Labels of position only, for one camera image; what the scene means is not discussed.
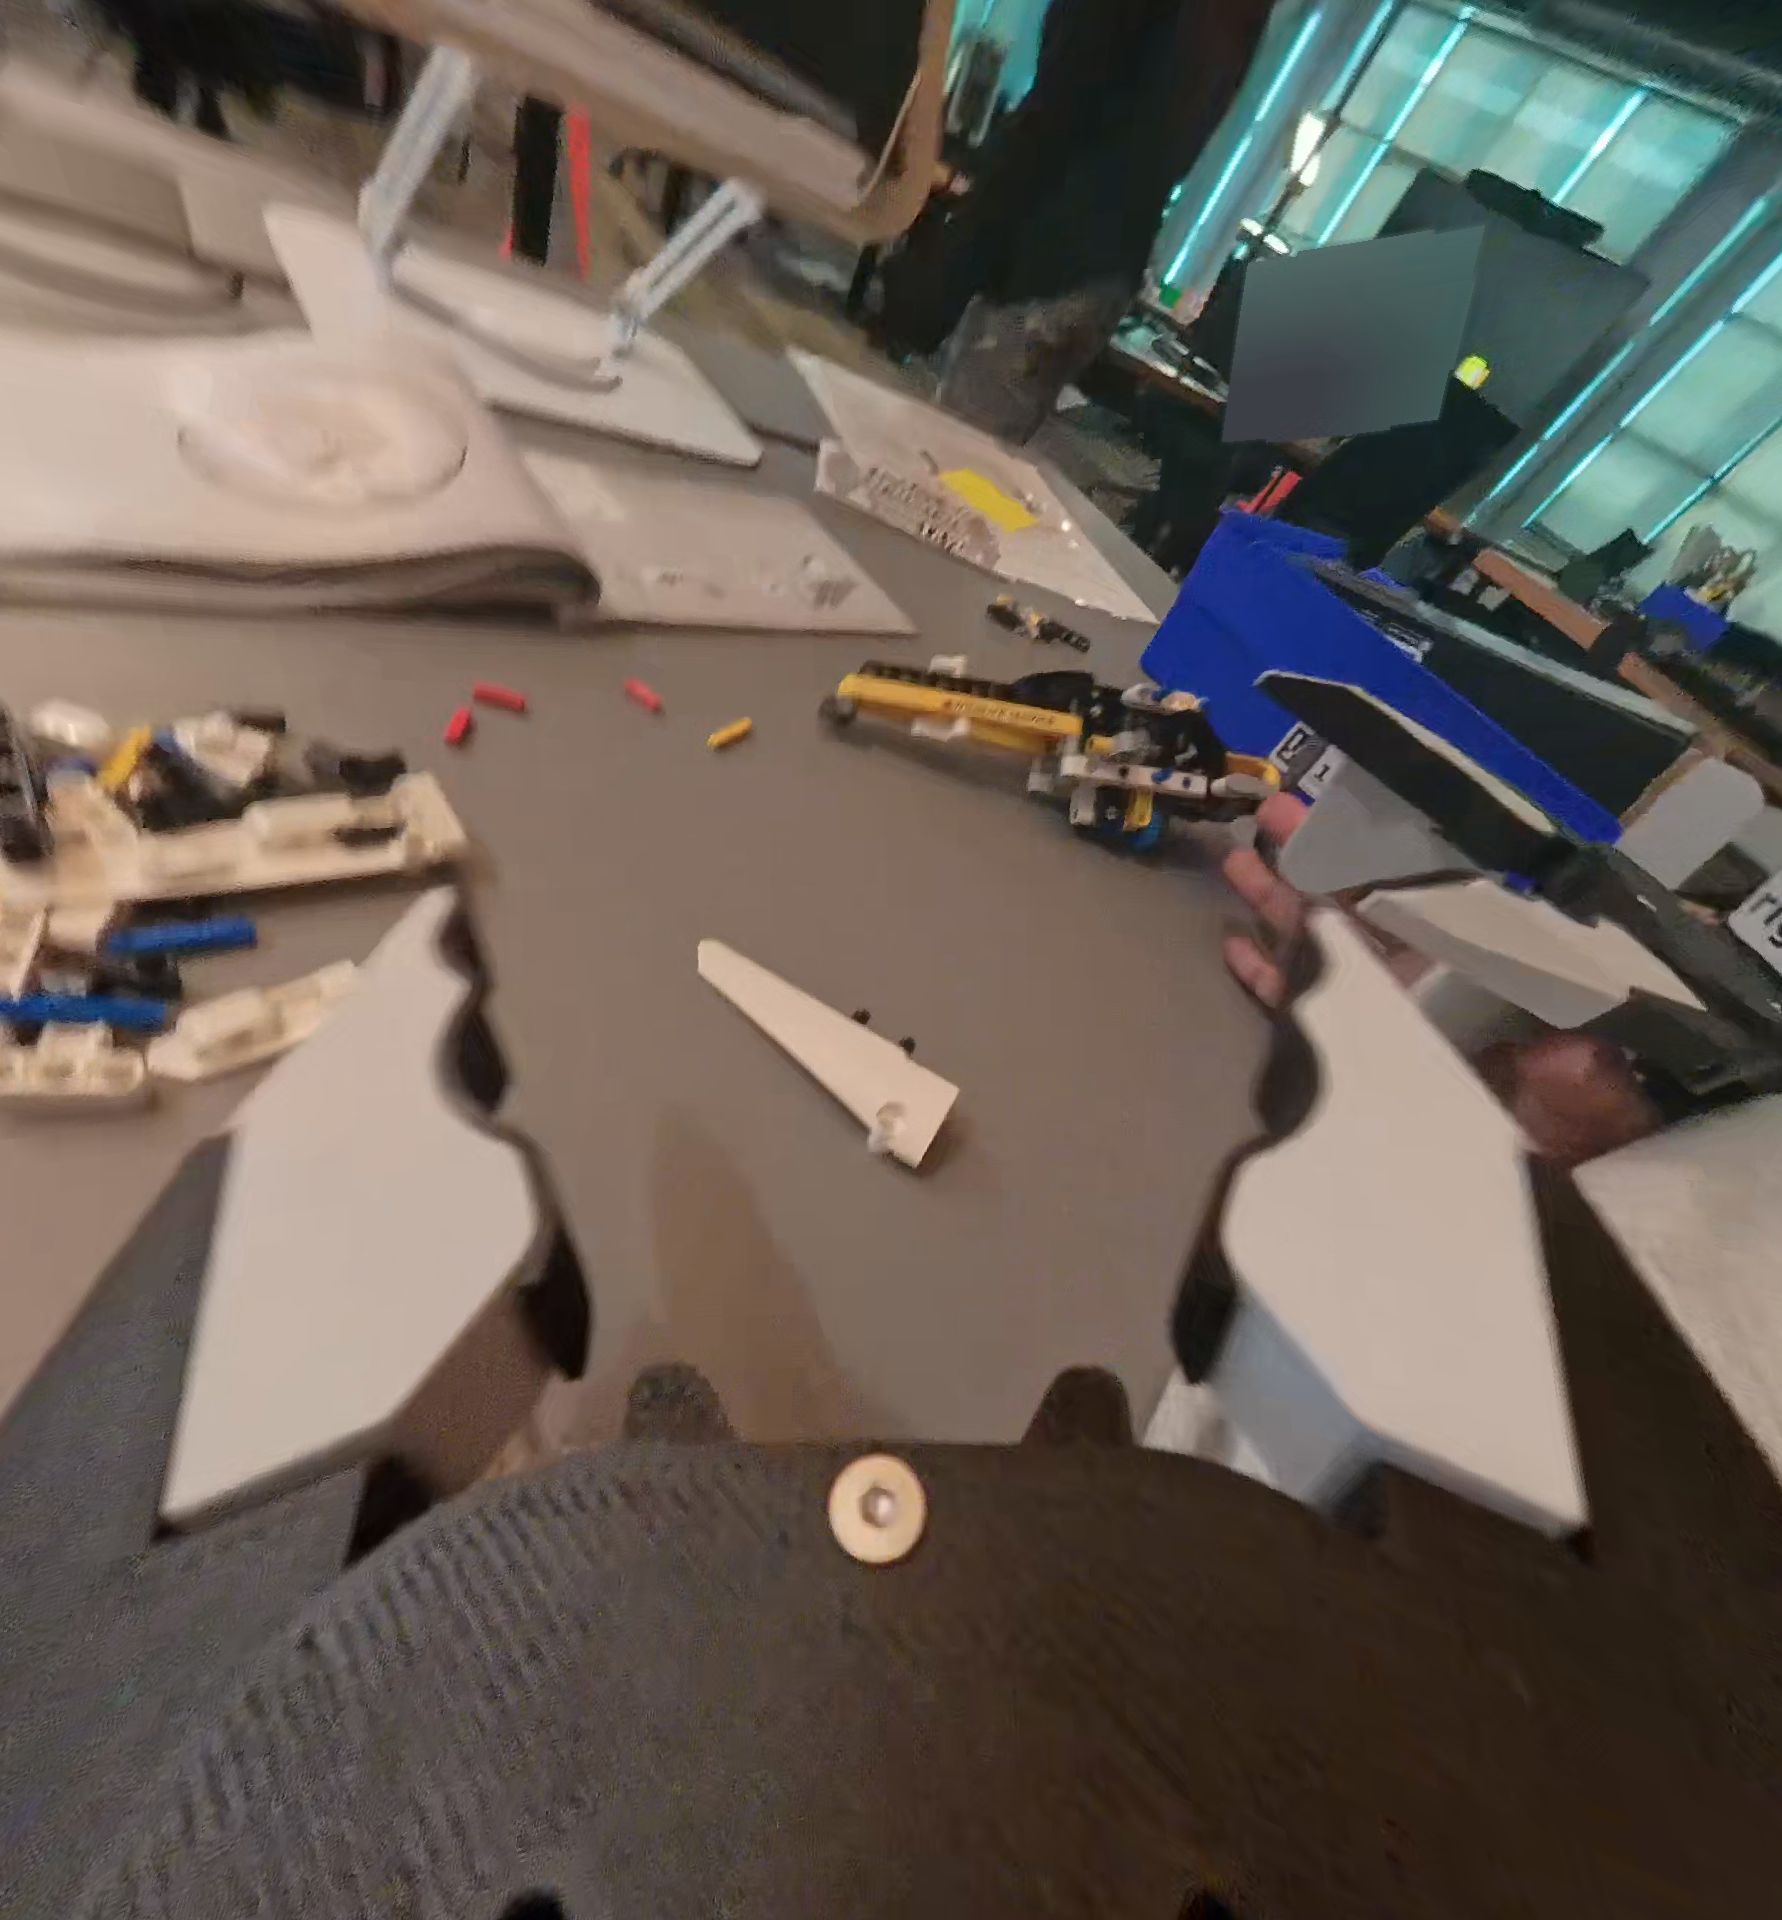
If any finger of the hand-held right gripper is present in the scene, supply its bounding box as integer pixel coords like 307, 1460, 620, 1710
1259, 669, 1569, 906
1357, 883, 1710, 1035

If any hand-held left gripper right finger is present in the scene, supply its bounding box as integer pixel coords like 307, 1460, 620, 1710
1148, 906, 1595, 1545

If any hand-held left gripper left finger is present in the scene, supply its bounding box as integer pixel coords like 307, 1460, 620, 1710
155, 883, 592, 1533

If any white lego wing panel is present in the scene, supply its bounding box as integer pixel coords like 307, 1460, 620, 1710
694, 936, 967, 1173

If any pile of lego pieces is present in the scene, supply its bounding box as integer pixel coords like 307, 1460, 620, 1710
0, 693, 475, 1110

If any yellow lego plane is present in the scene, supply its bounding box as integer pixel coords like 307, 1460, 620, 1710
819, 657, 1288, 860

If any blue storage bin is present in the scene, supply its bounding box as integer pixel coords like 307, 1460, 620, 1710
1139, 510, 1700, 845

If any white paper sheet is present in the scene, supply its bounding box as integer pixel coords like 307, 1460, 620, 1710
790, 349, 1165, 627

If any yellow sticky note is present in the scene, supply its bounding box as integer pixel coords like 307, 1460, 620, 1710
937, 465, 1042, 536

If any open instruction booklet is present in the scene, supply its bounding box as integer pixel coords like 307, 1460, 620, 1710
0, 318, 918, 637

